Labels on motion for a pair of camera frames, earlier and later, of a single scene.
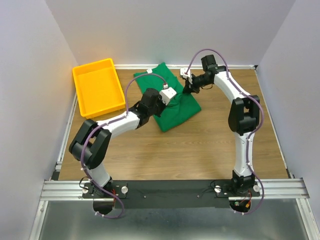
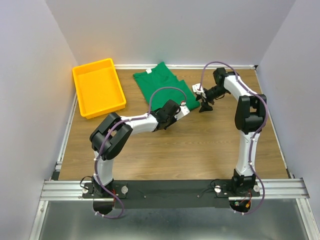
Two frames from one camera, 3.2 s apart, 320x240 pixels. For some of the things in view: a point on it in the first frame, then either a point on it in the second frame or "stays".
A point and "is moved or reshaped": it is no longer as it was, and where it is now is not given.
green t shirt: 181,107 is moved or reshaped
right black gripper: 187,89 → 205,107
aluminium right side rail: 285,166 stays
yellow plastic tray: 98,88 stays
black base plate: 170,194 stays
